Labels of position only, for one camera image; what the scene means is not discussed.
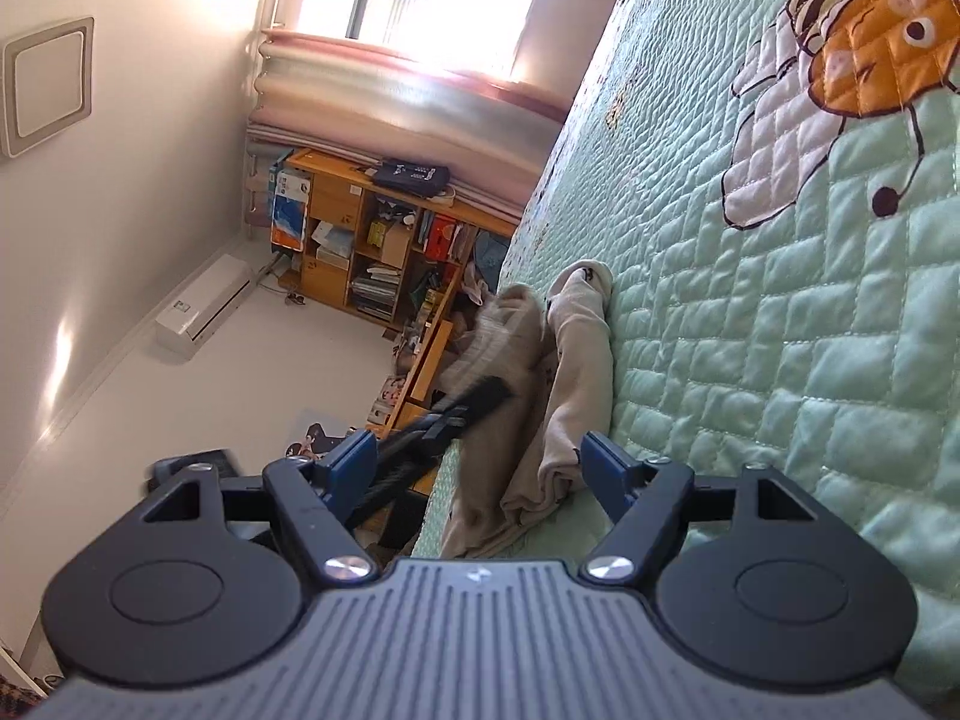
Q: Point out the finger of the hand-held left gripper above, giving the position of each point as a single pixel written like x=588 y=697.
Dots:
x=480 y=399

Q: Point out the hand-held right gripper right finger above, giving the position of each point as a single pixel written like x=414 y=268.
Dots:
x=600 y=469

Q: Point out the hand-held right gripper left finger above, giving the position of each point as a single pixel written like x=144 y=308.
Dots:
x=358 y=465

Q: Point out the beige printed pants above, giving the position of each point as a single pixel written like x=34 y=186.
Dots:
x=577 y=360

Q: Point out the wooden desk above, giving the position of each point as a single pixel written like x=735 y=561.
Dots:
x=427 y=367

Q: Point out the blue cloth bag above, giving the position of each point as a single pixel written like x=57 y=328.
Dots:
x=491 y=255

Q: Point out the row of books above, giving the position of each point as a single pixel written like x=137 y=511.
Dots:
x=375 y=292

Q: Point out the white air conditioner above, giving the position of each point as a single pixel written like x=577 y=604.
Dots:
x=202 y=307

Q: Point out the red box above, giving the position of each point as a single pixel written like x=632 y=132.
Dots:
x=442 y=236

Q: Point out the dark hanging bag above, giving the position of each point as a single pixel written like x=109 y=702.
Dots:
x=412 y=176

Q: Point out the wooden bookshelf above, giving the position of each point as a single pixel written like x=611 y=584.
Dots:
x=330 y=202

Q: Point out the blue white box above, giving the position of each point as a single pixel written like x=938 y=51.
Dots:
x=289 y=210

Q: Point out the green quilted bee bedspread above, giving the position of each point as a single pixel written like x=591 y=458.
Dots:
x=787 y=277

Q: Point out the red plaid clothing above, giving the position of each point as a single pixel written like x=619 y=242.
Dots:
x=15 y=697

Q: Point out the white framed panel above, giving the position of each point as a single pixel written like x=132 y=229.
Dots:
x=49 y=86

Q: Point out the window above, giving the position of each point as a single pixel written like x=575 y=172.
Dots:
x=427 y=0

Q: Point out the wall poster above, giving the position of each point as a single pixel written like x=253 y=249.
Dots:
x=322 y=435

